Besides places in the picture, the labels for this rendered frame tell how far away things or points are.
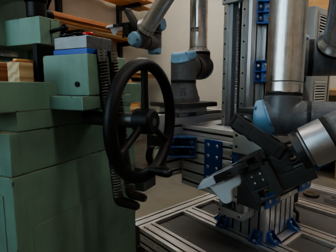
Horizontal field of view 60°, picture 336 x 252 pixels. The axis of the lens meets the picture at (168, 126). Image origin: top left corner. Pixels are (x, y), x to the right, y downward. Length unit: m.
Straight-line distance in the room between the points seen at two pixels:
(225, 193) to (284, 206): 0.92
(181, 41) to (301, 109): 3.85
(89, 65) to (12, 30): 0.34
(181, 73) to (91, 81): 0.71
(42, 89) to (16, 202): 0.24
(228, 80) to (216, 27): 2.94
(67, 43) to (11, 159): 0.27
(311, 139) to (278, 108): 0.12
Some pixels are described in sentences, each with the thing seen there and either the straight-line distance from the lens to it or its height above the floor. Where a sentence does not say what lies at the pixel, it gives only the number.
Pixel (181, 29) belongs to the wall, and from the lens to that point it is 4.44.
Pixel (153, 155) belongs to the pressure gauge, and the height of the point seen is 0.67.
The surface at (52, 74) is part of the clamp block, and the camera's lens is 0.72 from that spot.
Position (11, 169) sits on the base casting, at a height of 0.73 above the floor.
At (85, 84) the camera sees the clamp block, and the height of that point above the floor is 0.90.
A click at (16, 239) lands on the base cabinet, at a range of 0.71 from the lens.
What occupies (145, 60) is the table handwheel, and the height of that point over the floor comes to 0.95.
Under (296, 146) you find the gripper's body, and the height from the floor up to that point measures 0.79.
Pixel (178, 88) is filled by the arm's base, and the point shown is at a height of 0.88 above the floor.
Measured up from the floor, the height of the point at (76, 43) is 0.98.
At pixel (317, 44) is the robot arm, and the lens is 1.00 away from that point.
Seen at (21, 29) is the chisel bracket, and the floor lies 1.04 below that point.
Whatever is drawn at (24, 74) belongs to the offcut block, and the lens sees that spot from 0.68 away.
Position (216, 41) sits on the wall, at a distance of 4.15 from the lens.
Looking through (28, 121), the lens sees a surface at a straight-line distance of 0.67.
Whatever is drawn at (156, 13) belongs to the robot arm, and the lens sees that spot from 1.45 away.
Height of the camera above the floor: 0.89
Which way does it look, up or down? 8 degrees down
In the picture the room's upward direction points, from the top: straight up
